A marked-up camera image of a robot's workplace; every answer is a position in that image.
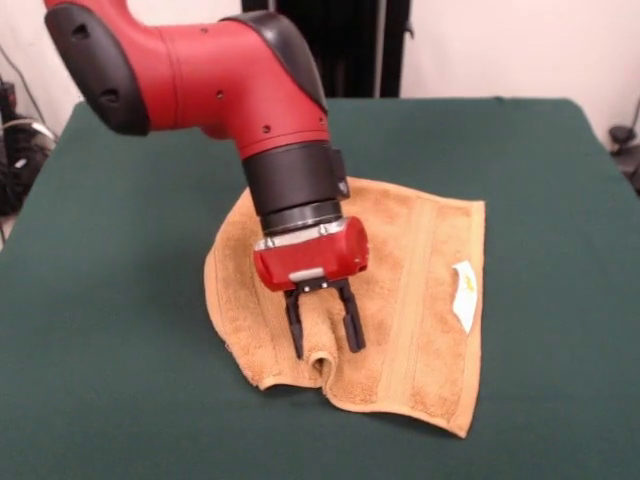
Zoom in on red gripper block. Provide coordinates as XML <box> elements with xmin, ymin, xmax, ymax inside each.
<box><xmin>252</xmin><ymin>215</ymin><xmax>373</xmax><ymax>361</ymax></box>

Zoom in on tan terry towel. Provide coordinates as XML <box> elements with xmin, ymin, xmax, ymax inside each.
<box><xmin>202</xmin><ymin>175</ymin><xmax>488</xmax><ymax>441</ymax></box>

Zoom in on dark green table cloth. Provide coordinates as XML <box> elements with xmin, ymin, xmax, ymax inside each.
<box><xmin>0</xmin><ymin>97</ymin><xmax>640</xmax><ymax>480</ymax></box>

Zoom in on dark grey stand base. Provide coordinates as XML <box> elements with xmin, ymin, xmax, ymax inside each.
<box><xmin>608</xmin><ymin>124</ymin><xmax>640</xmax><ymax>196</ymax></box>

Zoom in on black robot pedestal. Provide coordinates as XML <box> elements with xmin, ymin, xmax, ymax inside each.
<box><xmin>242</xmin><ymin>0</ymin><xmax>416</xmax><ymax>100</ymax></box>

